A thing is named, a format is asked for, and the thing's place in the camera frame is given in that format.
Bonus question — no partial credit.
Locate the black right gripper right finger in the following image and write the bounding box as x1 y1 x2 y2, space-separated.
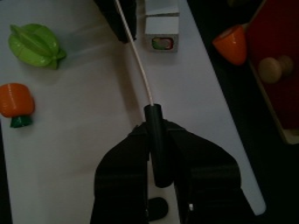
163 119 259 224

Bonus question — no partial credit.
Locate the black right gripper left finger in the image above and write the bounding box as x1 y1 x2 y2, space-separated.
89 122 152 224

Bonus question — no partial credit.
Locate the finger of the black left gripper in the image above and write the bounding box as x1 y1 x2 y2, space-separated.
117 0 137 42
93 0 132 45

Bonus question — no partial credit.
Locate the white block with red face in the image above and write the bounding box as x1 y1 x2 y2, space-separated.
144 16 181 53

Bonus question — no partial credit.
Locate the white cutting board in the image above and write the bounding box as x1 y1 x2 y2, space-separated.
0 0 268 224

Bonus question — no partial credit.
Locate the green toy starfruit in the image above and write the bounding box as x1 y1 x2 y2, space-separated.
7 23 68 70

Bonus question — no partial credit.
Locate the orange toy carrot tip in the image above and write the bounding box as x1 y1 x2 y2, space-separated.
211 24 248 67

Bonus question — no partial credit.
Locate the wooden box with red front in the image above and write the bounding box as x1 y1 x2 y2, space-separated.
246 0 299 146

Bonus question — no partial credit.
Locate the orange toy carrot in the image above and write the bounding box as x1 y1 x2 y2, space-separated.
0 82 36 129

